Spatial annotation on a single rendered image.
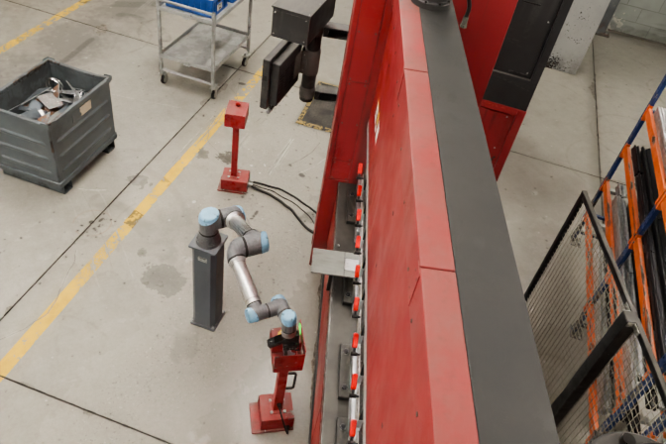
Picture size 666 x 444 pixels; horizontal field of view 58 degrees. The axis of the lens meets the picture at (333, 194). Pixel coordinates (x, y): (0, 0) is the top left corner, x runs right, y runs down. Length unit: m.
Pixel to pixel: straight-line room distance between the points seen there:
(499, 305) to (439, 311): 0.17
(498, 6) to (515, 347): 2.26
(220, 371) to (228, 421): 0.35
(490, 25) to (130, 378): 2.99
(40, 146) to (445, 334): 3.97
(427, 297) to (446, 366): 0.20
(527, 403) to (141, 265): 3.56
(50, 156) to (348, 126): 2.37
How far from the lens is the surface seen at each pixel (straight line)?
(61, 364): 4.20
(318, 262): 3.32
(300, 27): 3.62
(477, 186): 1.94
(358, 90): 3.62
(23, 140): 5.07
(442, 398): 1.40
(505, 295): 1.64
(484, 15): 3.45
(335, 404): 2.98
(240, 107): 4.75
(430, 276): 1.60
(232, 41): 6.68
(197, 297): 4.01
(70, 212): 5.08
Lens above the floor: 3.45
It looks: 41 degrees down
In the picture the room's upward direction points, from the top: 11 degrees clockwise
